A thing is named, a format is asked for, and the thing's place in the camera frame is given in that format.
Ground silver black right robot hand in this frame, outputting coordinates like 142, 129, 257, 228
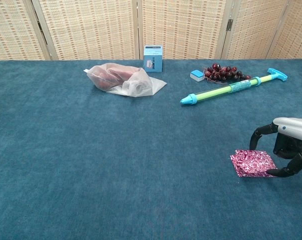
249, 116, 302, 178

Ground blue white eraser block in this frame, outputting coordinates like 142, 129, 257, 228
190, 69, 205, 83

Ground blue table cloth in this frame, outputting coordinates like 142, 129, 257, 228
0, 59, 302, 240

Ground woven bamboo folding screen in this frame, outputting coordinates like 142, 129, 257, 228
0, 0, 302, 61

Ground small light blue carton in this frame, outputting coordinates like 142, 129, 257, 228
143, 45, 163, 73

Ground translucent plastic bag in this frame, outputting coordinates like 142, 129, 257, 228
84, 62, 168, 98

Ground green blue toy water pump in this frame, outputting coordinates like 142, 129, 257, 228
180, 67, 288, 107

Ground maroon blocks inside bag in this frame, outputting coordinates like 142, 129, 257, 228
92, 66, 139, 90

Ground dark red grape bunch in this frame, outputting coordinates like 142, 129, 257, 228
202, 62, 252, 83

